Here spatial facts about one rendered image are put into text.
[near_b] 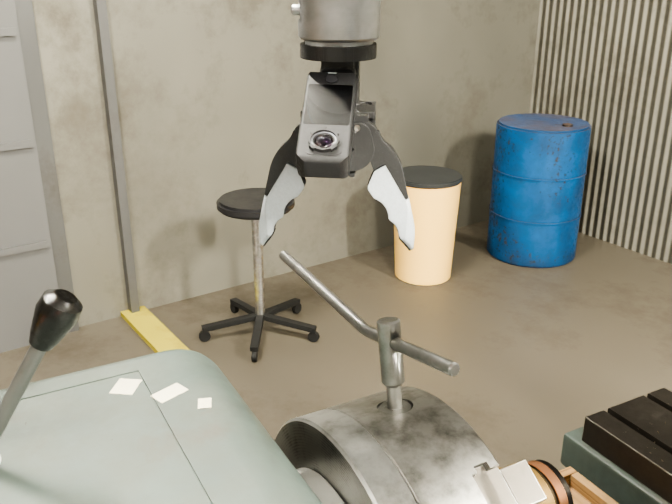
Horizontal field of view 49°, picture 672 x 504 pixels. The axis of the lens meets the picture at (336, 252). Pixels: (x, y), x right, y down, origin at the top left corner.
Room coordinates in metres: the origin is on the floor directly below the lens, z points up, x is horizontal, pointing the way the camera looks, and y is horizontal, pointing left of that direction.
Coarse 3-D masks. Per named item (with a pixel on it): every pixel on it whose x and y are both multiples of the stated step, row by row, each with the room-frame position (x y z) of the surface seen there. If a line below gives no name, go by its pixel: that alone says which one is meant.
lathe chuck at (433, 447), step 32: (352, 416) 0.58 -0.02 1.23; (384, 416) 0.57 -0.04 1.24; (416, 416) 0.57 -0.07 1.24; (448, 416) 0.57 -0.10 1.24; (384, 448) 0.53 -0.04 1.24; (416, 448) 0.53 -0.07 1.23; (448, 448) 0.53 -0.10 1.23; (480, 448) 0.54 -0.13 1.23; (416, 480) 0.50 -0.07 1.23; (448, 480) 0.50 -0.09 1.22
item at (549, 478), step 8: (528, 464) 0.66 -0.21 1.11; (536, 464) 0.66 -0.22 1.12; (544, 464) 0.66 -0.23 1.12; (536, 472) 0.64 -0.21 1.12; (544, 472) 0.65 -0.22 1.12; (552, 472) 0.65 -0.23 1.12; (544, 480) 0.64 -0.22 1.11; (552, 480) 0.64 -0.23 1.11; (560, 480) 0.64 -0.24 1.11; (544, 488) 0.62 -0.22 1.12; (552, 488) 0.63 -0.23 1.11; (560, 488) 0.63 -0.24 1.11; (568, 488) 0.63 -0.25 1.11; (552, 496) 0.62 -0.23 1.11; (560, 496) 0.63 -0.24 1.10; (568, 496) 0.63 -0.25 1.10
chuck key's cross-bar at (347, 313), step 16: (288, 256) 0.80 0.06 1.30; (304, 272) 0.76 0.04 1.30; (320, 288) 0.72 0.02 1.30; (336, 304) 0.69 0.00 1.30; (352, 320) 0.66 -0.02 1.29; (368, 336) 0.63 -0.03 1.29; (400, 352) 0.58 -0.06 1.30; (416, 352) 0.56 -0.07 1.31; (432, 352) 0.55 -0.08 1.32; (448, 368) 0.52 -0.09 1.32
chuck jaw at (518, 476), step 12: (480, 468) 0.53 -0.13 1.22; (504, 468) 0.54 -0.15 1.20; (516, 468) 0.55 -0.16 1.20; (528, 468) 0.55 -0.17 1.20; (480, 480) 0.52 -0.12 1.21; (492, 480) 0.52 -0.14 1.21; (504, 480) 0.52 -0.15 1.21; (516, 480) 0.54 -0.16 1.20; (528, 480) 0.54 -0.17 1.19; (492, 492) 0.51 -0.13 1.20; (504, 492) 0.51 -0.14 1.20; (516, 492) 0.53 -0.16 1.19; (528, 492) 0.53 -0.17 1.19; (540, 492) 0.53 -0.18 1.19
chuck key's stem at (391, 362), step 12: (384, 324) 0.60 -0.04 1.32; (396, 324) 0.60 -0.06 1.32; (384, 336) 0.60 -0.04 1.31; (396, 336) 0.60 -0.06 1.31; (384, 348) 0.60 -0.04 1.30; (384, 360) 0.60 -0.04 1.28; (396, 360) 0.59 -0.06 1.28; (384, 372) 0.59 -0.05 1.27; (396, 372) 0.59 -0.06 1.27; (384, 384) 0.59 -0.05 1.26; (396, 384) 0.59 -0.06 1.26; (396, 396) 0.59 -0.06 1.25; (396, 408) 0.59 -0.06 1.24
